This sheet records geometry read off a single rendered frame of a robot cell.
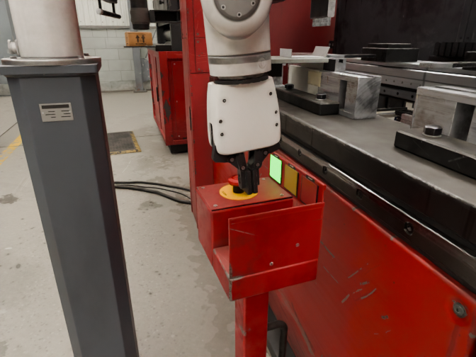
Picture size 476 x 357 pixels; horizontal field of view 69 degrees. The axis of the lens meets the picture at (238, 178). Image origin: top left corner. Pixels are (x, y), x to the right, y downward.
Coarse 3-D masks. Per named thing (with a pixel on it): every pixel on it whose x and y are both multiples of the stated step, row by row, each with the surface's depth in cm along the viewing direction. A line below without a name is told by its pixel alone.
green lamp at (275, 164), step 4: (272, 156) 68; (272, 160) 69; (276, 160) 67; (272, 164) 69; (276, 164) 67; (280, 164) 65; (272, 168) 69; (276, 168) 67; (280, 168) 66; (272, 172) 69; (276, 172) 67; (272, 176) 70; (276, 176) 68; (276, 180) 68
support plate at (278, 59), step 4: (272, 56) 101; (272, 60) 86; (276, 60) 86; (280, 60) 86; (284, 60) 86; (288, 60) 87; (292, 60) 87; (296, 60) 87; (300, 60) 88; (304, 60) 88; (308, 60) 88; (312, 60) 88; (316, 60) 89; (320, 60) 89; (324, 60) 89; (328, 60) 89
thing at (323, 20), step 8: (312, 0) 96; (320, 0) 92; (328, 0) 88; (312, 8) 96; (320, 8) 92; (328, 8) 89; (312, 16) 97; (320, 16) 93; (328, 16) 89; (312, 24) 99; (320, 24) 95; (328, 24) 91
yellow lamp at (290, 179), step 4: (288, 168) 62; (288, 172) 63; (292, 172) 61; (296, 172) 60; (288, 176) 63; (292, 176) 62; (296, 176) 60; (284, 180) 65; (288, 180) 63; (292, 180) 62; (296, 180) 60; (284, 184) 65; (288, 184) 63; (292, 184) 62; (296, 184) 61; (288, 188) 64; (292, 188) 62; (296, 188) 61; (292, 192) 62
